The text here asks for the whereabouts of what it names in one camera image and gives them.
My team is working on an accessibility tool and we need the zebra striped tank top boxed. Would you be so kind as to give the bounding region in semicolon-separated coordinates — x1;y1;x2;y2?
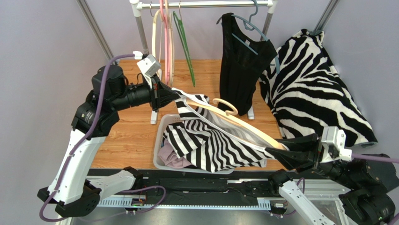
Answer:
163;88;275;173

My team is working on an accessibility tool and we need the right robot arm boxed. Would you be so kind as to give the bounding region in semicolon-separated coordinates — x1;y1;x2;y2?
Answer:
266;133;399;225

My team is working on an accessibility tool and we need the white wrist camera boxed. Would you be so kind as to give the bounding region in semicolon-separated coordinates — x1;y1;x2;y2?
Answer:
133;51;162;89
320;126;352;163

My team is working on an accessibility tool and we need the dark top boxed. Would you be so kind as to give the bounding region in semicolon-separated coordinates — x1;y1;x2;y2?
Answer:
157;140;192;169

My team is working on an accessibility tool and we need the cream plastic hanger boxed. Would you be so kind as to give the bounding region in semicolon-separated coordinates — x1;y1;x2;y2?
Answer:
150;2;161;60

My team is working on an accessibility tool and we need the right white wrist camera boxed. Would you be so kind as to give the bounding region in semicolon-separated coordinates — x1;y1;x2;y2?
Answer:
320;126;352;163

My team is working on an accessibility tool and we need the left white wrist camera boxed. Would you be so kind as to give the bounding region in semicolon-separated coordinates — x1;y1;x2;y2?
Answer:
133;51;162;89

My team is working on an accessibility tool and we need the white clothes rack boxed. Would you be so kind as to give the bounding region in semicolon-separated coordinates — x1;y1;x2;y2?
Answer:
129;0;277;125

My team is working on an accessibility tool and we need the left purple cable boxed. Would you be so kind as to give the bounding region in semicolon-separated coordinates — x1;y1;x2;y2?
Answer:
38;53;136;223

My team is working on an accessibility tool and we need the pink plastic hanger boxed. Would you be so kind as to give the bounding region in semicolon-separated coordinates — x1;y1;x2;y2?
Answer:
160;0;171;84

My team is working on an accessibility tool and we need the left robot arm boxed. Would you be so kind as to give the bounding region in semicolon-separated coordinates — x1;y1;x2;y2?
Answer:
37;65;178;219

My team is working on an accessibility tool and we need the black top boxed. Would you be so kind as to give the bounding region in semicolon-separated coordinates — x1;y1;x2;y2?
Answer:
219;13;277;116

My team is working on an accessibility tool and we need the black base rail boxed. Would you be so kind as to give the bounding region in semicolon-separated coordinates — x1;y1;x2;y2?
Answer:
98;169;281;210

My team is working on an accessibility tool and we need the teal plastic hanger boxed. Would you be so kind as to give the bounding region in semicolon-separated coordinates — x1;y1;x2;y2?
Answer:
216;0;281;75

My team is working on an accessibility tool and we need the zebra print blanket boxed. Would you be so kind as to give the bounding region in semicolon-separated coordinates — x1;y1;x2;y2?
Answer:
259;29;378;147

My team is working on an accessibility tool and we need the tan hanger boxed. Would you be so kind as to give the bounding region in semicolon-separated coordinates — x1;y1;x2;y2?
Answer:
186;98;287;150

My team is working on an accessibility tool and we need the white plastic basket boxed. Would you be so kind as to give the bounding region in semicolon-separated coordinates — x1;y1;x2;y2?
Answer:
153;113;236;175

